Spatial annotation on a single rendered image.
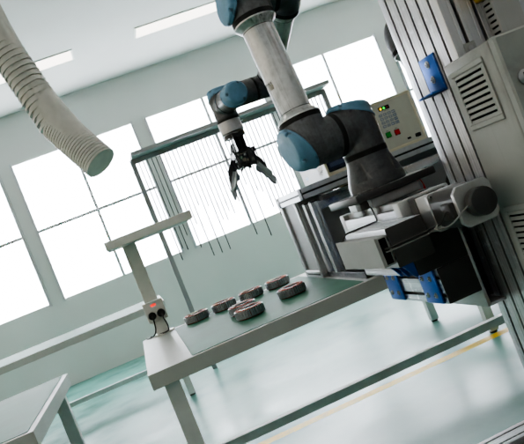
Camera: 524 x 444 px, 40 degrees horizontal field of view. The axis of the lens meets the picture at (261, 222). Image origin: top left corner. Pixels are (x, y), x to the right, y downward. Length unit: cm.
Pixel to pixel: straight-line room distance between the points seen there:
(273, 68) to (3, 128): 751
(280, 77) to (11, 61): 192
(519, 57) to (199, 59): 803
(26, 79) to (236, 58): 609
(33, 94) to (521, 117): 249
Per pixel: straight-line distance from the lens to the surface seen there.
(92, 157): 328
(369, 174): 182
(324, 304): 234
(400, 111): 290
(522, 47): 144
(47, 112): 342
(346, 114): 184
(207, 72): 928
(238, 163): 224
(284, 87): 182
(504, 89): 144
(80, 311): 895
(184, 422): 235
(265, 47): 185
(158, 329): 320
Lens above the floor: 109
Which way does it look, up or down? 1 degrees down
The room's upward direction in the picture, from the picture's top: 22 degrees counter-clockwise
